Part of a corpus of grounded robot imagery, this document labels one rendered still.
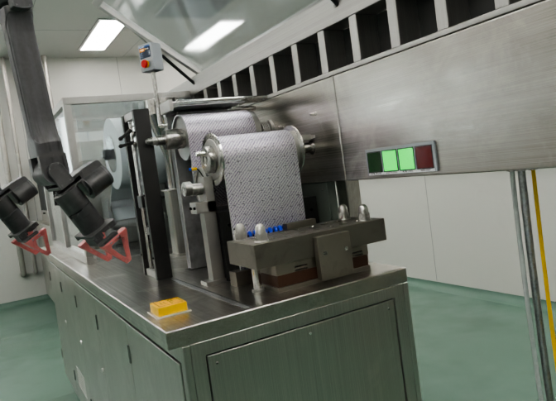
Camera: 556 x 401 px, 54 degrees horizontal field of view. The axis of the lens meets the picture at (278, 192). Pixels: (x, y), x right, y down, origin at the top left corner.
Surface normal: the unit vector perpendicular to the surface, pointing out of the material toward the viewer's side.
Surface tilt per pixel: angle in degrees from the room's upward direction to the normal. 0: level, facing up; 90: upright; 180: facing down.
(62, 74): 90
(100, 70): 90
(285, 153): 90
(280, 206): 90
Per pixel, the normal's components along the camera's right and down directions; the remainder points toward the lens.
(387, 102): -0.87, 0.14
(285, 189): 0.48, -0.02
